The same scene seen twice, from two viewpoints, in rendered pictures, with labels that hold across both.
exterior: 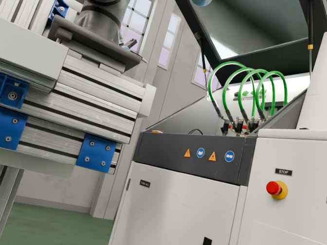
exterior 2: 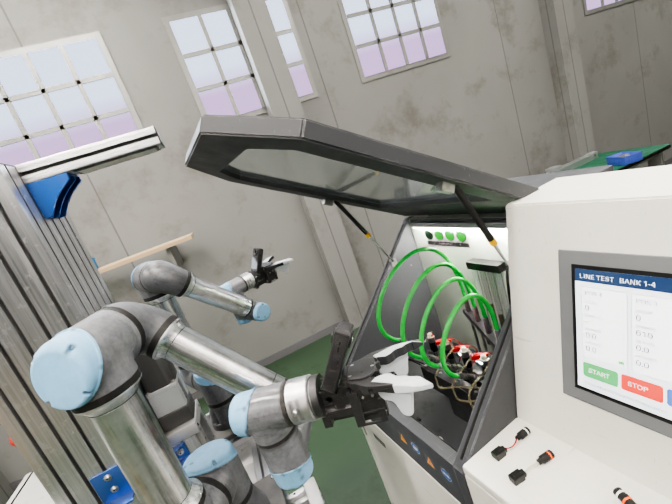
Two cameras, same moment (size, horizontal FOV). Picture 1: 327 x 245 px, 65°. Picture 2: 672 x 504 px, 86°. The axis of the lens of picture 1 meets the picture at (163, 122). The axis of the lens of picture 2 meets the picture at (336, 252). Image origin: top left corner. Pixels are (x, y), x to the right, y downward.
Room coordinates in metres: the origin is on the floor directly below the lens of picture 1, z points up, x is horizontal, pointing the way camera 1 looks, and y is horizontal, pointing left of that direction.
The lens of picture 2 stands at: (0.04, -0.36, 1.80)
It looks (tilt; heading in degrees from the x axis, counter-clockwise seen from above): 14 degrees down; 13
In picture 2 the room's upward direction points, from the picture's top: 20 degrees counter-clockwise
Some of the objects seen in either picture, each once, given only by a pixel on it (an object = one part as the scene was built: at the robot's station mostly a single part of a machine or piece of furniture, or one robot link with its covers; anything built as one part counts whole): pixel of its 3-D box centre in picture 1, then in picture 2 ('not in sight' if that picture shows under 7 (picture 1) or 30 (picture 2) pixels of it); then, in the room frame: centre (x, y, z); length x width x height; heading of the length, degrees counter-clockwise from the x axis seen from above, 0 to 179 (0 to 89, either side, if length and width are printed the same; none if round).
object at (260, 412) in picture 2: not in sight; (265, 410); (0.55, -0.02, 1.43); 0.11 x 0.08 x 0.09; 93
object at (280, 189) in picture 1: (275, 188); not in sight; (0.71, -0.34, 0.80); 0.05 x 0.04 x 0.05; 36
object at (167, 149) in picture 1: (182, 152); (398, 425); (1.10, -0.11, 0.87); 0.62 x 0.04 x 0.16; 36
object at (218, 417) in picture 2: not in sight; (227, 404); (1.11, 0.48, 1.09); 0.15 x 0.15 x 0.10
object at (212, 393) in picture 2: not in sight; (213, 378); (1.11, 0.49, 1.20); 0.13 x 0.12 x 0.14; 54
